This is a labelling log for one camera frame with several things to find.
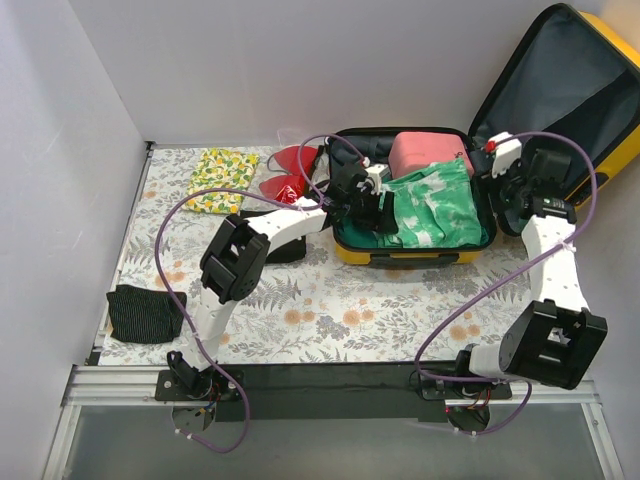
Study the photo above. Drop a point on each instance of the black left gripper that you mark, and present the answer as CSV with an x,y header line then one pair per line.
x,y
378,212

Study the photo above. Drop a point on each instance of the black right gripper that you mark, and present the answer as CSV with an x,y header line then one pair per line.
x,y
507,198

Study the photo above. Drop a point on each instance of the green GUESS t-shirt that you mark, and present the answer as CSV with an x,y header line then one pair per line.
x,y
354,237

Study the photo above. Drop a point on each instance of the green tie-dye shirt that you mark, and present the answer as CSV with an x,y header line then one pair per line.
x,y
434,208

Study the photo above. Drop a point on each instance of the pink vanity case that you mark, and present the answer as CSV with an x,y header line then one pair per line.
x,y
412,151

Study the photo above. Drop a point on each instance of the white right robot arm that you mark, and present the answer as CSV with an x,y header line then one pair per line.
x,y
556,337

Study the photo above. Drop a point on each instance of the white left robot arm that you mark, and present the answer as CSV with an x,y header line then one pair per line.
x,y
234,260

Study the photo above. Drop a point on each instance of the red bikini top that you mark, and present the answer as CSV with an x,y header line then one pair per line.
x,y
290,166

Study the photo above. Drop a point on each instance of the floral table cloth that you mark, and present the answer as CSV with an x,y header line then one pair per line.
x,y
320,309

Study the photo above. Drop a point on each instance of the yellow hard-shell suitcase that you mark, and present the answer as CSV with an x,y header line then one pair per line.
x,y
570,75

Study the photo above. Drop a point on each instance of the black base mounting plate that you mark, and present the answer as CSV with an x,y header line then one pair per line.
x,y
318,391

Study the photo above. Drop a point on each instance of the yellow lemon print cloth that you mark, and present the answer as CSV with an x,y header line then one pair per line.
x,y
220,168

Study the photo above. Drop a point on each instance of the black striped folded cloth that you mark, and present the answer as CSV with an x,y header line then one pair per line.
x,y
143,316

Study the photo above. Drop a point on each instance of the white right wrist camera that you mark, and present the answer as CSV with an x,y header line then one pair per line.
x,y
504,149

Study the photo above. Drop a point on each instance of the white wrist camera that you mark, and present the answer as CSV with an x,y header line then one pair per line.
x,y
504,149
375,174

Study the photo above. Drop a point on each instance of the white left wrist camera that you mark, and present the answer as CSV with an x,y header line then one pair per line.
x,y
375,174

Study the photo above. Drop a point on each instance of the aluminium frame rail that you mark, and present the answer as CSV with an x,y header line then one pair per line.
x,y
111,427

